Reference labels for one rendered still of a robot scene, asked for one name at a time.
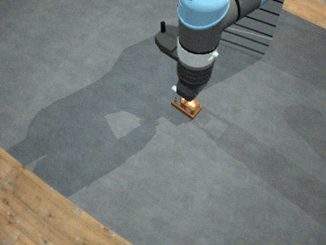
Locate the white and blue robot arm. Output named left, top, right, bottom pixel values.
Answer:
left=178, top=0, right=269, bottom=55

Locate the orange cube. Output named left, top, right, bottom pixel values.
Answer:
left=184, top=100, right=200, bottom=115
left=175, top=97, right=187, bottom=108

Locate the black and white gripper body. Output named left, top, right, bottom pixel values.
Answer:
left=155, top=22, right=218, bottom=102

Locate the orange open tray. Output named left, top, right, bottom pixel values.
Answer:
left=171, top=101, right=202, bottom=120

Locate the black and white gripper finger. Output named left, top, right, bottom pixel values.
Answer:
left=171, top=86, right=181, bottom=104

